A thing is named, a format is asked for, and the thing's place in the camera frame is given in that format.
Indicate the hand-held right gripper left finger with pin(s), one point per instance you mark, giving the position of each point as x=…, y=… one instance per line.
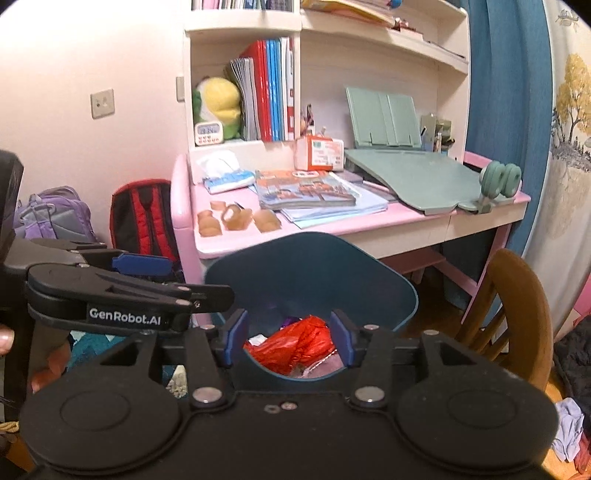
x=238, y=337

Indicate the white tree printed curtain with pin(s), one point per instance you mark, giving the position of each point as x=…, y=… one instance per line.
x=572, y=138

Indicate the red plastic bag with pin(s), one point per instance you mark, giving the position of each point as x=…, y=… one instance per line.
x=300, y=341

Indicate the wooden chair black seat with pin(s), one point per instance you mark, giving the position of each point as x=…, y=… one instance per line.
x=526, y=295

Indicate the yellow orange flat book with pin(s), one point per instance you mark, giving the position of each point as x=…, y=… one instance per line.
x=346, y=10

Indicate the lavender cloth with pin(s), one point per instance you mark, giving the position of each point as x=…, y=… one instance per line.
x=568, y=429

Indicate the person's left hand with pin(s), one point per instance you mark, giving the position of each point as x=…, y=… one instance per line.
x=53, y=369

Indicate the purple grey backpack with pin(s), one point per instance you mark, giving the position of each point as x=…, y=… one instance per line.
x=55, y=212

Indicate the white shelf unit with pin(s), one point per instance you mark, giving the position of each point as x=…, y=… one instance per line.
x=323, y=69

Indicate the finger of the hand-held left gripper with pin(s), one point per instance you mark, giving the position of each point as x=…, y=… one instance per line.
x=212, y=297
x=143, y=265

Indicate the pink wrapper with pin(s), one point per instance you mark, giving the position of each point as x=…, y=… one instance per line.
x=323, y=367

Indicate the green pen holder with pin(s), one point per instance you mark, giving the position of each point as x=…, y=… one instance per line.
x=434, y=134

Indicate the green tilting desk board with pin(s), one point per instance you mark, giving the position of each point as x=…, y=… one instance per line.
x=415, y=177

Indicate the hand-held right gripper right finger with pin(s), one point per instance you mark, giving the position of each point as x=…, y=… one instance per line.
x=341, y=337

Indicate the red black backpack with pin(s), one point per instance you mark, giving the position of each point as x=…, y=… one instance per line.
x=138, y=217

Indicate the white digital clock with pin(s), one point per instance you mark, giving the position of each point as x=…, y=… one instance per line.
x=207, y=134

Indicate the stack of colourful magazines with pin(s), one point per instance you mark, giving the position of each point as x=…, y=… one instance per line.
x=304, y=189

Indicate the teal plastic bin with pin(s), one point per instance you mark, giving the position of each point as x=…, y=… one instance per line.
x=314, y=267

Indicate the row of thin books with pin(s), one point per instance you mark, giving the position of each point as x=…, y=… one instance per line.
x=240, y=4

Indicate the blue curtain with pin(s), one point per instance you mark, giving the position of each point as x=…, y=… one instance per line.
x=508, y=92

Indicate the white wall switch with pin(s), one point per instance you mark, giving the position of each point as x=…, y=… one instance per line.
x=102, y=104

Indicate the yellow green plush toy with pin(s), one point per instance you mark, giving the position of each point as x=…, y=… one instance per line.
x=219, y=99

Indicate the blue white tissue pack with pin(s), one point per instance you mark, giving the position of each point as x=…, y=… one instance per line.
x=228, y=181

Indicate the row of upright books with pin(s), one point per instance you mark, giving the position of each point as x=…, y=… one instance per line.
x=268, y=92

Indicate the dark garment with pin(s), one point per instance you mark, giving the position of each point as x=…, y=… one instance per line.
x=575, y=360

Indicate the teal zigzag quilt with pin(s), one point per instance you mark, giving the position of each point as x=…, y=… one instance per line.
x=92, y=344

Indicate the pink desk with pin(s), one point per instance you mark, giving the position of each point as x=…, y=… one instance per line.
x=406, y=217

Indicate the orange white box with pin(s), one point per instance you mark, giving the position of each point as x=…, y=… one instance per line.
x=318, y=154

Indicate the green double roller holder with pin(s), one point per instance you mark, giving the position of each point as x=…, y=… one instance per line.
x=498, y=180

